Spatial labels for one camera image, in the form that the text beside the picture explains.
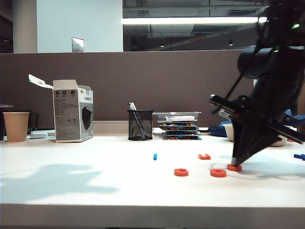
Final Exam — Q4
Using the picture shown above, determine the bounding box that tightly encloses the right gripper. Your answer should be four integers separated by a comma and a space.
209, 94, 305, 166

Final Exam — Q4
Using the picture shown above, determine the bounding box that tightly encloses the orange letter c magnet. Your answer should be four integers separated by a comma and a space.
173, 168, 189, 177

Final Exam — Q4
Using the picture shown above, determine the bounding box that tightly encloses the letter magnet box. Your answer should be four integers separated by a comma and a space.
162, 134, 202, 140
159, 122, 199, 131
163, 130, 200, 136

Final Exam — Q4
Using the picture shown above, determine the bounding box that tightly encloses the beige oval pulp tray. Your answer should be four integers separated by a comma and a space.
224, 123, 288, 147

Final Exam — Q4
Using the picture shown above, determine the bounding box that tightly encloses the brown cardboard box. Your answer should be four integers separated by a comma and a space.
295, 94, 305, 134

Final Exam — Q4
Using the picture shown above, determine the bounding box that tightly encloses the clear plastic case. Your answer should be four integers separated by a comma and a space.
152, 111, 202, 124

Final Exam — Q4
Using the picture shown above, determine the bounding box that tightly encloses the black mesh pen holder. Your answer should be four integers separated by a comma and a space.
126, 109, 153, 141

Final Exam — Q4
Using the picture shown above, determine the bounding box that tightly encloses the white black pen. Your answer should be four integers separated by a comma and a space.
128, 102, 146, 139

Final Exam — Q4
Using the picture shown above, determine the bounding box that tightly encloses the ceiling light strip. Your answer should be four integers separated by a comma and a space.
122, 16, 267, 25

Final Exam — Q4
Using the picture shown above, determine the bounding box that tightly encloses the brown desk partition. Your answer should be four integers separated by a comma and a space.
0, 49, 254, 129

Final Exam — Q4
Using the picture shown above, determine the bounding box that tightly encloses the grey white mask box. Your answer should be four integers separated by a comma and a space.
28, 73, 94, 143

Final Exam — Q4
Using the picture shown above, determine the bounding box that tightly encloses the black desk object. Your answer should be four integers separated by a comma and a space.
28, 113, 39, 134

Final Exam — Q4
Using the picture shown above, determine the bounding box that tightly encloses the brown paper cup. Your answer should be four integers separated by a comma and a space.
2, 111, 30, 142

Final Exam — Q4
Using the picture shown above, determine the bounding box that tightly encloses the dark lidded cup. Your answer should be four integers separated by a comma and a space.
0, 104, 13, 141

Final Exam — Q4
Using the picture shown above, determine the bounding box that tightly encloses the black camera cable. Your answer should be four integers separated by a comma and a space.
211, 14, 270, 115

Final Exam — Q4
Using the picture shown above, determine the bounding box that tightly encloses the metal wall plate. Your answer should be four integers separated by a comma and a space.
71, 37, 85, 52

